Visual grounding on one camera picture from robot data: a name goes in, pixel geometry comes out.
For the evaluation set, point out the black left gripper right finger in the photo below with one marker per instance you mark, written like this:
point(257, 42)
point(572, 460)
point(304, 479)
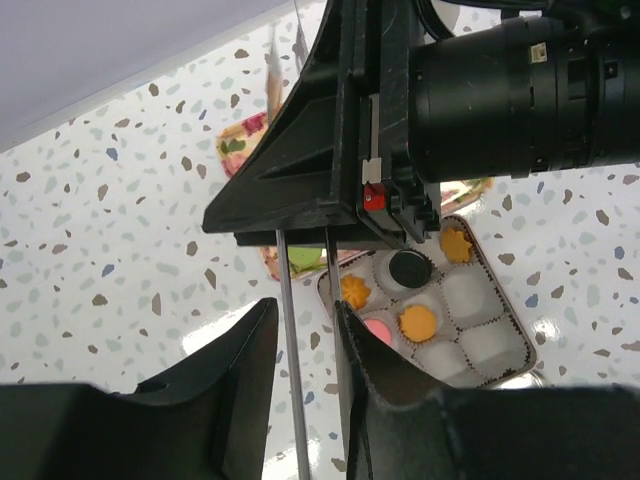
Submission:
point(401, 423)

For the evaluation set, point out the black round cookie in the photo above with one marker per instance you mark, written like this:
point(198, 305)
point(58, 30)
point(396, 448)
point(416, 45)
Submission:
point(410, 269)

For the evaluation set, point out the floral cookie tray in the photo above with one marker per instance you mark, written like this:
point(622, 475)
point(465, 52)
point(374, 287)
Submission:
point(235, 146)

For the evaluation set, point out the orange flower cookie corner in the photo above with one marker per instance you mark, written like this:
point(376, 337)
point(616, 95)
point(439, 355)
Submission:
point(455, 246)

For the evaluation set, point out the orange flower cookie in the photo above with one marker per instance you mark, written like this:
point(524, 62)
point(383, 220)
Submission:
point(418, 323)

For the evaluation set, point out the pink round cookie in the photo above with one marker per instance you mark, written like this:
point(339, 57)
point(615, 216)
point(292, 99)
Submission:
point(379, 329)

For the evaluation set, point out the metal tongs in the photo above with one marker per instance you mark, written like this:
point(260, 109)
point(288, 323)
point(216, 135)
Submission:
point(300, 427)

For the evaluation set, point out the silver tin lid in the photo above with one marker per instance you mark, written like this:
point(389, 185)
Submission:
point(527, 380)

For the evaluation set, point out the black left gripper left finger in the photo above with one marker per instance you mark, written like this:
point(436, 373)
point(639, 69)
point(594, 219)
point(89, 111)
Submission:
point(206, 417)

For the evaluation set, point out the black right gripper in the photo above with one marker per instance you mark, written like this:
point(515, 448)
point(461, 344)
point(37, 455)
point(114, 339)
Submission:
point(309, 152)

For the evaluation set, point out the square cookie tin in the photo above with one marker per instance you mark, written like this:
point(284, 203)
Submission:
point(440, 306)

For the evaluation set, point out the orange swirl cookie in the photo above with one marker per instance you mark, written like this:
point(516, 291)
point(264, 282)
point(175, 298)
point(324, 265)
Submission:
point(355, 291)

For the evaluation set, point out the green round cookie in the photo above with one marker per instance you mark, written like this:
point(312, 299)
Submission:
point(304, 257)

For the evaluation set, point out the white paper cup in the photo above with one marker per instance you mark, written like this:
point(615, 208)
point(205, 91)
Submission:
point(470, 296)
point(495, 349)
point(445, 361)

